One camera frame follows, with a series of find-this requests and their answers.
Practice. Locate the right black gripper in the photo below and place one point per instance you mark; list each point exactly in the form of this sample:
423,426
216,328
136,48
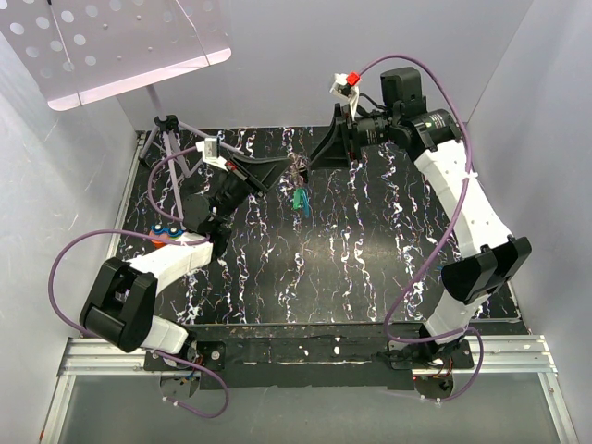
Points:
341,139

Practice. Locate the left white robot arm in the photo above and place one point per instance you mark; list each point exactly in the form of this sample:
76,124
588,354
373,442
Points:
120,306

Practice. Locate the colourful toy blocks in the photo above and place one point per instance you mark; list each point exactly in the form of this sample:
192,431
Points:
163,233

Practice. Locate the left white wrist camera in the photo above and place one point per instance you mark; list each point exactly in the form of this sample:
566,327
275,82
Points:
209,149

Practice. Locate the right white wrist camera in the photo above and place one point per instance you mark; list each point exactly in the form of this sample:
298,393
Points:
345,87

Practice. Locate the green key tag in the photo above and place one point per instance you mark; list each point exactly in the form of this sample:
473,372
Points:
299,199

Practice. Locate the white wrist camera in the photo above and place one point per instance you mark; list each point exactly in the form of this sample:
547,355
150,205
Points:
345,87
209,149

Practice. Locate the perforated music stand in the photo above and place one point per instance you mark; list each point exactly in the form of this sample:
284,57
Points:
82,52

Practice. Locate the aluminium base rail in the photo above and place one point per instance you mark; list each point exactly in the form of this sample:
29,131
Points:
316,355

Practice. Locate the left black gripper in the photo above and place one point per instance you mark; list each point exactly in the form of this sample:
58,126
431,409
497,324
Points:
264,172

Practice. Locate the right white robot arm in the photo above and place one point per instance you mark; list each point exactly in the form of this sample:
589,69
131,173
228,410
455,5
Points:
490,254

